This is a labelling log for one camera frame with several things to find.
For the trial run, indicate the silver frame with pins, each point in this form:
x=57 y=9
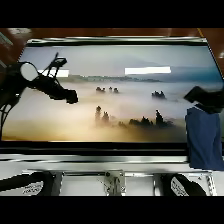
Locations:
x=110 y=170

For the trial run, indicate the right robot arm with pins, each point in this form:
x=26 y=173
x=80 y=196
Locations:
x=204 y=96

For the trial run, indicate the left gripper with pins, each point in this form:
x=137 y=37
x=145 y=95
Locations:
x=65 y=94

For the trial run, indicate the blue garment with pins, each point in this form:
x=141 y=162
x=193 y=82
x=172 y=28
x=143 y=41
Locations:
x=204 y=140

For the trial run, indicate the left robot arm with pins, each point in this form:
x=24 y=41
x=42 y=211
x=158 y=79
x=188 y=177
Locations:
x=20 y=77

